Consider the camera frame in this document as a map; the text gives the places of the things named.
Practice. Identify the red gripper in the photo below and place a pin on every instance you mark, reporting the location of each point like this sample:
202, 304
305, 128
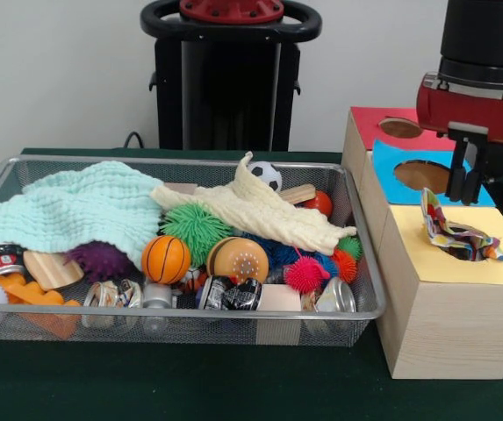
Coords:
466, 112

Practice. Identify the colourful polka dot cloth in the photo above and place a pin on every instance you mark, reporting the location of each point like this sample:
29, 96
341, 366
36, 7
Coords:
437, 228

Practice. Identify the wooden box with three holes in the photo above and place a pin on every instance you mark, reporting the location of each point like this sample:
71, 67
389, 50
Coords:
448, 329

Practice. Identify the shallow mesh bin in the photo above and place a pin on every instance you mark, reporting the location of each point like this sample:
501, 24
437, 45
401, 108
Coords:
189, 326

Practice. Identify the crushed silver can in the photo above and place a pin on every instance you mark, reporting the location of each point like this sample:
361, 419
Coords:
341, 298

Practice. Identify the small toy soccer ball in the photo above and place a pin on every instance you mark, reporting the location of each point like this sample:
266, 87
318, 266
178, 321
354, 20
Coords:
268, 173

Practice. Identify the cream waffle cloth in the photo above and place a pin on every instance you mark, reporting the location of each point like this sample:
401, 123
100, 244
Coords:
268, 215

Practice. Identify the hamburger toy ball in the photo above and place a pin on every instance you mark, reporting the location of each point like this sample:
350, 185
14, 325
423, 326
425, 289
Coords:
235, 261

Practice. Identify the green spiky rubber ball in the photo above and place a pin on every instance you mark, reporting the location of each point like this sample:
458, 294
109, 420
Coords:
189, 226

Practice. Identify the orange toy basketball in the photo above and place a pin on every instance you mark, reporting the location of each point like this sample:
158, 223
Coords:
165, 259

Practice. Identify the purple spiky rubber ball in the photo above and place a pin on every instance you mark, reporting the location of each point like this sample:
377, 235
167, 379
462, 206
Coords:
99, 261

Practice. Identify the mint green waffle cloth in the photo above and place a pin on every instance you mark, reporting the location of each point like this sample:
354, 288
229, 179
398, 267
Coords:
80, 206

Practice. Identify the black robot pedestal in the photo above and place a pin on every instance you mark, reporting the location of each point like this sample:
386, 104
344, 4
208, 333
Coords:
216, 109

